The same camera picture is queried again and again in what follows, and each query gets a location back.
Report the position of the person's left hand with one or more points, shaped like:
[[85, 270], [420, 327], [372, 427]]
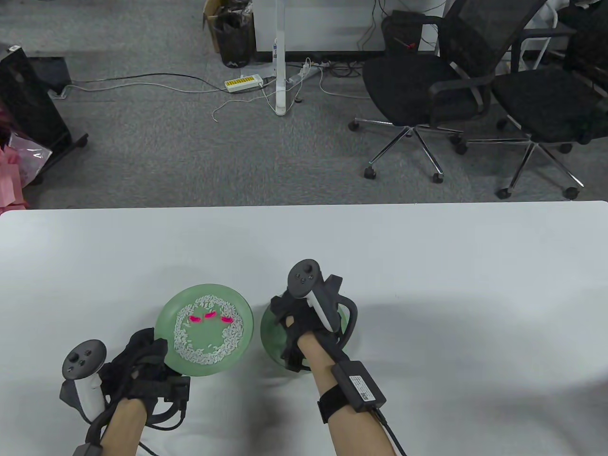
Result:
[[137, 365]]

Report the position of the person's right hand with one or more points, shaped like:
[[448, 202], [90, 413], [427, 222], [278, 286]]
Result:
[[297, 316]]

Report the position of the green plate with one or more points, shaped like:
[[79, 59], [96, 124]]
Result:
[[271, 339], [209, 335]]

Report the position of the person's left forearm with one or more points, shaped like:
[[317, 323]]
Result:
[[123, 427]]

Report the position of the person's right forearm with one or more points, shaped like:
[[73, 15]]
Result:
[[354, 434]]

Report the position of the grey handheld controller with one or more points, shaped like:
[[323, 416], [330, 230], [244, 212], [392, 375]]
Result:
[[303, 278], [84, 358]]

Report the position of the black wrist sensor box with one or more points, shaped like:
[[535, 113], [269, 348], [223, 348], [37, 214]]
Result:
[[85, 450], [358, 387]]

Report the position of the pink paper bag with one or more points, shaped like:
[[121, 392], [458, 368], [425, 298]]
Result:
[[12, 185]]

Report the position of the pink plastic bag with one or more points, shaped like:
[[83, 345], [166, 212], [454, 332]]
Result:
[[31, 159]]

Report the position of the yellow and white power strip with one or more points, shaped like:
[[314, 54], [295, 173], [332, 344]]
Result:
[[243, 83]]

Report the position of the white desk leg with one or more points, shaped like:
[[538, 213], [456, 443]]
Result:
[[280, 71]]

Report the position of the black mesh office chair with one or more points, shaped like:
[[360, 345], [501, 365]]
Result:
[[408, 90], [546, 104]]

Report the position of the black trash bin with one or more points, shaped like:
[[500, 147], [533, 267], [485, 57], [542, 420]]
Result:
[[235, 42]]

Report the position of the black cabinet on wheels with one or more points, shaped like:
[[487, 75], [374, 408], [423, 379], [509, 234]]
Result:
[[28, 104]]

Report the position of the white desk panel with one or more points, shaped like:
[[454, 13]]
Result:
[[327, 23]]

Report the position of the black computer tower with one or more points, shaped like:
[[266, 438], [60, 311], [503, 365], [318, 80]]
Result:
[[401, 33]]

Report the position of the black low box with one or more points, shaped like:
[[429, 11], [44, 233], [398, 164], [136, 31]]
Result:
[[50, 73]]

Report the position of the brown cardboard box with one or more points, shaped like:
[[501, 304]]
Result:
[[209, 19]]

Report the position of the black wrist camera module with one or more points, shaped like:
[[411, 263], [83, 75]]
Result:
[[178, 389]]

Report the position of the white chair frame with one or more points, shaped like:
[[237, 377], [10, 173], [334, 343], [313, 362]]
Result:
[[541, 45]]

